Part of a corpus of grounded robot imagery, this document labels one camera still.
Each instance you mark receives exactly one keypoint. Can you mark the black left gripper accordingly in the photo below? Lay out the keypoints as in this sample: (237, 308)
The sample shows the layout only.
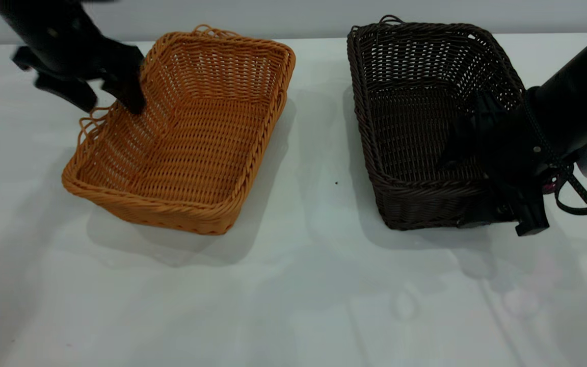
(84, 56)

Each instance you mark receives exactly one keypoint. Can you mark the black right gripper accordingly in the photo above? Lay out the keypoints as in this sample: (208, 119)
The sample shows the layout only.
(517, 148)

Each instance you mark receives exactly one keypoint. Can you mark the dark brown wicker basket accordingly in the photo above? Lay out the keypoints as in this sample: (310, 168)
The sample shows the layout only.
(416, 127)

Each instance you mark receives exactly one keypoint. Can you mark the orange wicker basket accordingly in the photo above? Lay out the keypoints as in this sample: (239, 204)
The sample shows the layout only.
(196, 148)

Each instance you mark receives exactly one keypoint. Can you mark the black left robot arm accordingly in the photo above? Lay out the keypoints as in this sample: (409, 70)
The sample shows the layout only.
(38, 20)

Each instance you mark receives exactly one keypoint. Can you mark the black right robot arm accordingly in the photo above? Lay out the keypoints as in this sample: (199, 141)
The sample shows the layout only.
(579, 76)

